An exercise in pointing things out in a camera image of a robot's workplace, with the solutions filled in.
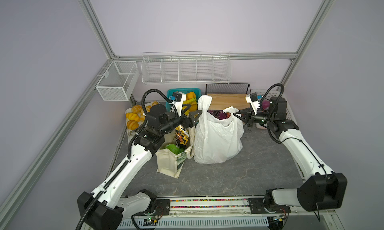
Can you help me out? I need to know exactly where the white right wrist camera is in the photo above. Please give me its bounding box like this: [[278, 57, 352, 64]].
[[246, 93, 260, 115]]

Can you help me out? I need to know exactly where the yellow black chips bag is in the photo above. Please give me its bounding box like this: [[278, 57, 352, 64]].
[[175, 125, 190, 149]]

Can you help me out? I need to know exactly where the croissant bread top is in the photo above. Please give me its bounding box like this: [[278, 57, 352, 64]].
[[131, 105, 143, 114]]

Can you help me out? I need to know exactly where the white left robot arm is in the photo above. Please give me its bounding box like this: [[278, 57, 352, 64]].
[[76, 89, 199, 230]]

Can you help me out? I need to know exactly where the croissant bread bottom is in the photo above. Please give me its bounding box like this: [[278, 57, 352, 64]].
[[127, 120, 140, 131]]

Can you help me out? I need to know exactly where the orange fruit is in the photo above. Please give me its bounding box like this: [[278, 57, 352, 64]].
[[187, 92, 196, 100]]

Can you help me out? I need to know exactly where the white bread tray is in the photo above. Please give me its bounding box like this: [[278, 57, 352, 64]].
[[125, 108, 145, 139]]

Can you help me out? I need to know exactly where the yellow banana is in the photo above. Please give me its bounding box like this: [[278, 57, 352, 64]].
[[183, 98, 197, 106]]

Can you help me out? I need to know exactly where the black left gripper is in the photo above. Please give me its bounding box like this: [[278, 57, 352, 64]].
[[159, 103, 202, 136]]

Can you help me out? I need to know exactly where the black mesh wooden shelf rack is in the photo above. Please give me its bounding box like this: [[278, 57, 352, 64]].
[[205, 83, 252, 110]]

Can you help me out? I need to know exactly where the white mesh wall box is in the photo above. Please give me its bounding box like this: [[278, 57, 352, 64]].
[[96, 61, 139, 102]]

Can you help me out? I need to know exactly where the croissant bread left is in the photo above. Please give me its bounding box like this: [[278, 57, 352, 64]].
[[126, 113, 141, 122]]

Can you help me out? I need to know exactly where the croissant bread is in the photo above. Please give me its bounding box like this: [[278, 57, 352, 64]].
[[127, 120, 140, 131], [126, 113, 141, 122], [131, 105, 143, 114]]

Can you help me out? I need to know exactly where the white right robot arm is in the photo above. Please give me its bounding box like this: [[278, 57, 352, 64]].
[[234, 84, 348, 212]]

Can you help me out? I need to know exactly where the teal plastic fruit basket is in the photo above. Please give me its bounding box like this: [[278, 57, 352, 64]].
[[167, 88, 202, 111]]

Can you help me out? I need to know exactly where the green snack bag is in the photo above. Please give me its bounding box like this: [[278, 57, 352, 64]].
[[166, 144, 184, 155]]

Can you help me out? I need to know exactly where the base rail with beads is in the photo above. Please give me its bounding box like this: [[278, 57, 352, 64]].
[[86, 194, 331, 230]]

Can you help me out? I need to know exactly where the purple onion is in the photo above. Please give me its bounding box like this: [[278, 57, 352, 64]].
[[262, 100, 271, 110]]

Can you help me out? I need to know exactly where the white plastic grocery bag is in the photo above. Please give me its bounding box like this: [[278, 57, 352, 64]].
[[193, 95, 244, 165]]

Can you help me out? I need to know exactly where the beige canvas tote bag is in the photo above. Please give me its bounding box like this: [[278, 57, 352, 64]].
[[156, 127, 196, 179]]

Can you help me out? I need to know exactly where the purple snack bag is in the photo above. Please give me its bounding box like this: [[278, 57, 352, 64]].
[[208, 110, 231, 120]]

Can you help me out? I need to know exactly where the white wire wall rack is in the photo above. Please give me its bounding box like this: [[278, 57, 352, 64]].
[[142, 51, 232, 84]]

